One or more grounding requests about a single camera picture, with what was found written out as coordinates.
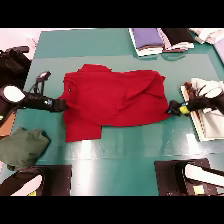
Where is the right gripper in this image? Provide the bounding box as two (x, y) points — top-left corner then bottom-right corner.
(167, 99), (184, 117)

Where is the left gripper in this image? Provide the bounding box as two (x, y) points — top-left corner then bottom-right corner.
(49, 98), (69, 114)

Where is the red shirt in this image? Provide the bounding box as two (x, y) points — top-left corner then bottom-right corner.
(58, 63), (172, 144)

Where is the green garment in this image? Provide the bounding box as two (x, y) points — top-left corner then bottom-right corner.
(0, 127), (51, 172)

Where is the lilac garment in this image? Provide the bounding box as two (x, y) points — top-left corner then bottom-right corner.
(212, 37), (224, 65)

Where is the purple garment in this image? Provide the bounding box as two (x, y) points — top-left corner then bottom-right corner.
(130, 28), (165, 52)

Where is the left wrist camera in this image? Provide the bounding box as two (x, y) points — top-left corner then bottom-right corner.
(32, 70), (53, 97)

